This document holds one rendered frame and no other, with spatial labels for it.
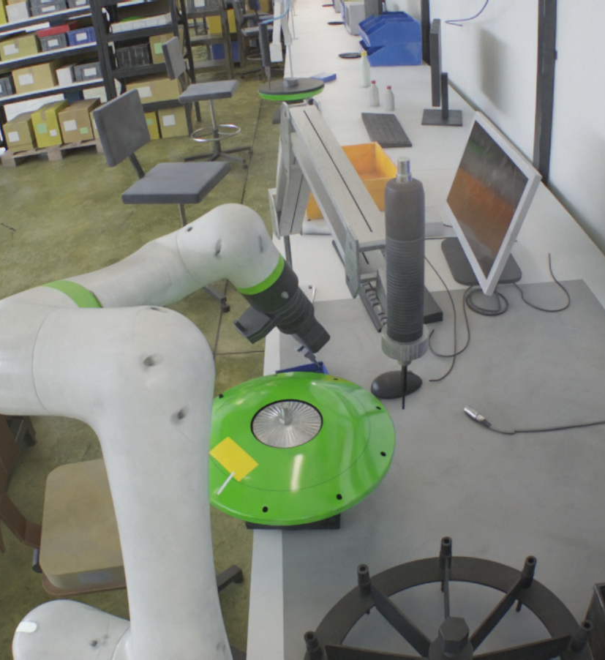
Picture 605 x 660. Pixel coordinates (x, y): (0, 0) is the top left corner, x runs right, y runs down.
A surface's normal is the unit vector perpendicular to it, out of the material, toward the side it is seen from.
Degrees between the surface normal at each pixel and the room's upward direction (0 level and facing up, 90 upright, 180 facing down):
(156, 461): 76
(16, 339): 31
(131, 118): 84
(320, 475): 17
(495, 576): 4
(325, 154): 10
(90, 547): 0
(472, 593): 0
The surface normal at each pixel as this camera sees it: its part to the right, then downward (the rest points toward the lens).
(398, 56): -0.04, 0.55
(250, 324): -0.47, -0.57
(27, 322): -0.04, -0.70
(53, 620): -0.11, -0.89
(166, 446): 0.39, 0.29
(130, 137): 0.94, -0.01
